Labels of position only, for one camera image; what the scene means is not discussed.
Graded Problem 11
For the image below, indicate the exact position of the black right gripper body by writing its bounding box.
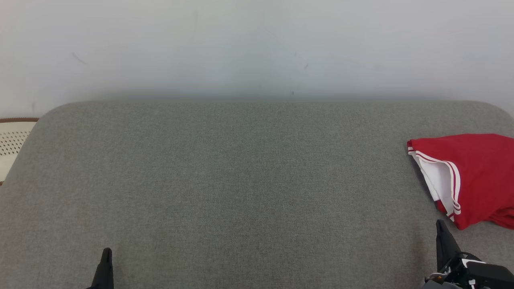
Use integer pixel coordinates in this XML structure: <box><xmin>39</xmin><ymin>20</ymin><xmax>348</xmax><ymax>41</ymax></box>
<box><xmin>424</xmin><ymin>253</ymin><xmax>514</xmax><ymax>289</ymax></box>

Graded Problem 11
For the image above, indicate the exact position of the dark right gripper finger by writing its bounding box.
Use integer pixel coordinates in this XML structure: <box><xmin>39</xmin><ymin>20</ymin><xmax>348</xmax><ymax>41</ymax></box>
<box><xmin>436</xmin><ymin>220</ymin><xmax>462</xmax><ymax>274</ymax></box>

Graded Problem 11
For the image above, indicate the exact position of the grey fabric sofa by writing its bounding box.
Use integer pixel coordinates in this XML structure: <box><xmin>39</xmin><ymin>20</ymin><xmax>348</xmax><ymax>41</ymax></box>
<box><xmin>0</xmin><ymin>100</ymin><xmax>514</xmax><ymax>289</ymax></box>

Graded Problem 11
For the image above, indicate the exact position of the cream perforated laundry basket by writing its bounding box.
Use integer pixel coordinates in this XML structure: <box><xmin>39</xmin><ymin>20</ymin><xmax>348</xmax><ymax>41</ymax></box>
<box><xmin>0</xmin><ymin>117</ymin><xmax>39</xmax><ymax>186</ymax></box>

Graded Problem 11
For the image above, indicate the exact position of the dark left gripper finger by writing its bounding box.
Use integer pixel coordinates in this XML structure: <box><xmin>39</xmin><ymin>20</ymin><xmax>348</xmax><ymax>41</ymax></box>
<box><xmin>86</xmin><ymin>248</ymin><xmax>114</xmax><ymax>289</ymax></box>

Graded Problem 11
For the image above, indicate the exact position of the red white basketball jersey shirt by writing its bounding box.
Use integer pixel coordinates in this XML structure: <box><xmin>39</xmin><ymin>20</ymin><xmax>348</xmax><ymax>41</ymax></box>
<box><xmin>407</xmin><ymin>134</ymin><xmax>514</xmax><ymax>231</ymax></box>

